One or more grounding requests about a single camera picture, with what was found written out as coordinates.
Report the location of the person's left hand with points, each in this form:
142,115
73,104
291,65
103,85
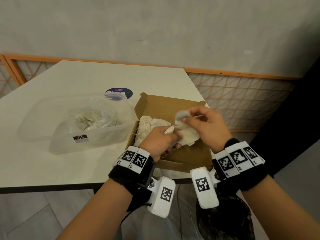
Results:
155,141

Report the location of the person's right hand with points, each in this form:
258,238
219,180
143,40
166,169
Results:
212,129

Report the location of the person's left fingers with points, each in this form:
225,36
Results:
175,141

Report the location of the person's right fingers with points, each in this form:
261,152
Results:
198,113

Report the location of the beige tea bag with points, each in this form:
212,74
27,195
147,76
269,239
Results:
188,136

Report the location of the grey tea bag tag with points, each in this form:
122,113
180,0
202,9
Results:
182,114

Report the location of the person's left forearm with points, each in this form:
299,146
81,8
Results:
97,212

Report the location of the person's right forearm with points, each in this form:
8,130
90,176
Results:
280,212

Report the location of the brown cardboard box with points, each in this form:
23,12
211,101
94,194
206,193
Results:
187,154

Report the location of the pile of beige tea bags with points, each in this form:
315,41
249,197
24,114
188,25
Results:
147,126

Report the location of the orange lattice screen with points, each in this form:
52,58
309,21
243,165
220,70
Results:
237,92

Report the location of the black left wristband with markers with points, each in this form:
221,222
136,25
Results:
130,177

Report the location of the black wristband with markers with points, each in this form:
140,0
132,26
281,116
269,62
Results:
240,169
130,177

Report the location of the round purple sticker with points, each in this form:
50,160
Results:
126,91

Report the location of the black right wristband with markers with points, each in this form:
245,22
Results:
240,169

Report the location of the person's grey trousers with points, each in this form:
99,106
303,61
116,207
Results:
180,222

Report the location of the pile of tea bag wrappers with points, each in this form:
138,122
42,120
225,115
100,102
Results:
92,119

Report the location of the black plastic bag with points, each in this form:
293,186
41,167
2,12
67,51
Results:
225,219

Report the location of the black panel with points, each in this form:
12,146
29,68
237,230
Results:
292,122

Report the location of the black and white container label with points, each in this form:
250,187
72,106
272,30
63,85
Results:
80,138

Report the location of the clear plastic container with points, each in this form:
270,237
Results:
50,127

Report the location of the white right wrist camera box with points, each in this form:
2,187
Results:
205,187

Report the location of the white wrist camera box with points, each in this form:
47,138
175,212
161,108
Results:
162,197
205,187

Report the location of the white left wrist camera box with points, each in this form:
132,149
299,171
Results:
162,197

